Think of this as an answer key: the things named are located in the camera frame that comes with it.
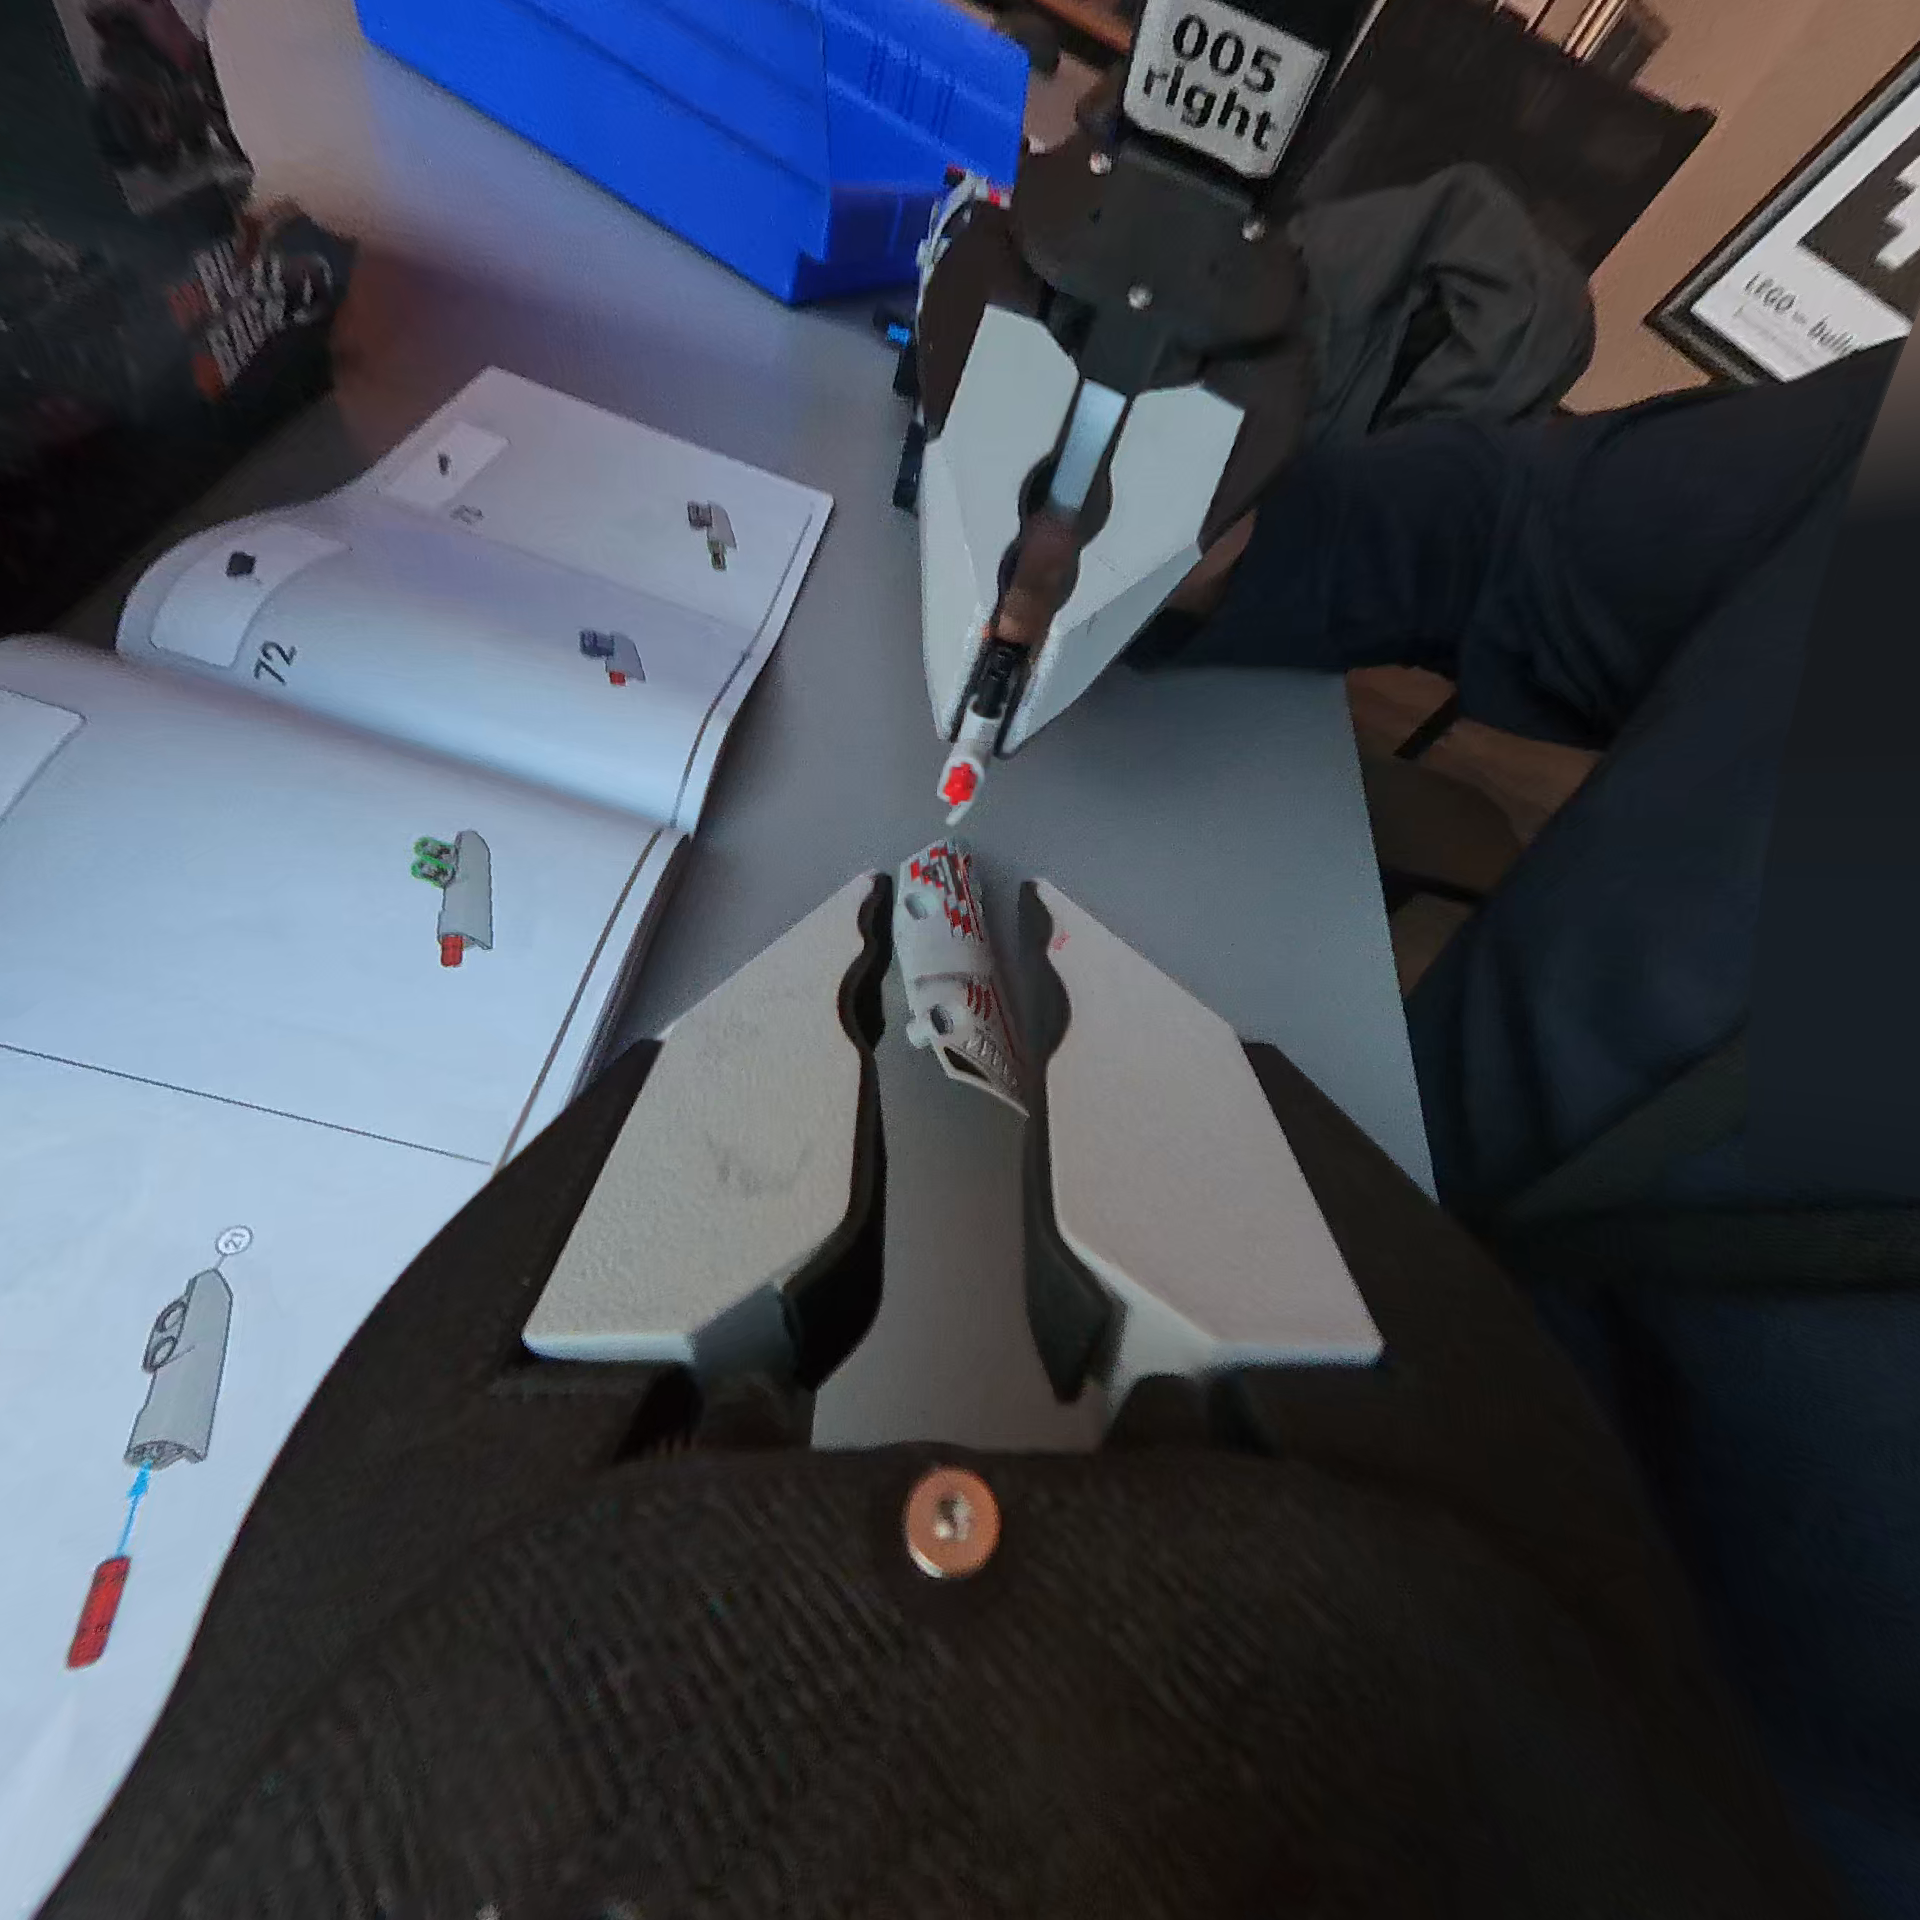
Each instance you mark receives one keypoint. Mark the person's right forearm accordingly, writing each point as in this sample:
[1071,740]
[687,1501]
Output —
[1499,556]

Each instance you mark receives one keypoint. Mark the lego instruction booklet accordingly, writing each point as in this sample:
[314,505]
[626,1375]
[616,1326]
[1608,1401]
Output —
[300,931]

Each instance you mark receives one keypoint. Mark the grey jacket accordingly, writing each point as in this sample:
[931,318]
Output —
[1440,285]

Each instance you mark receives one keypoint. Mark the person's dark blue clothing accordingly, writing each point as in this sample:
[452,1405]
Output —
[1723,975]

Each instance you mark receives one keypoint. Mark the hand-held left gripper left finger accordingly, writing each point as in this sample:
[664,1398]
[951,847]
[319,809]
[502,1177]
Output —
[705,1172]

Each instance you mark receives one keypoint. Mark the framed black white poster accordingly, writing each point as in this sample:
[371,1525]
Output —
[1846,211]

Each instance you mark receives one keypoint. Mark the black lego set box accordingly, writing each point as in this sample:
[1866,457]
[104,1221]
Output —
[150,331]

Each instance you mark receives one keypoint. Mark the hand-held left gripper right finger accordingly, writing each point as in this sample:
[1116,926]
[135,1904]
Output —
[1185,1184]

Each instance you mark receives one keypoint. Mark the blue plastic bin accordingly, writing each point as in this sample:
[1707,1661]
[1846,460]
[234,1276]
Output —
[675,119]

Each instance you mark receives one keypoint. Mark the grey lego piece red pin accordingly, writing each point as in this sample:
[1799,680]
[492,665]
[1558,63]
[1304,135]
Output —
[960,780]

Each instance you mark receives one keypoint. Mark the white red printed lego panel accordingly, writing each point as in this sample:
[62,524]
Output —
[953,931]

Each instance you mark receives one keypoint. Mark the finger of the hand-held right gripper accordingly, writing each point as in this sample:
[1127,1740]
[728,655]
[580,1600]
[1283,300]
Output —
[1162,480]
[967,480]

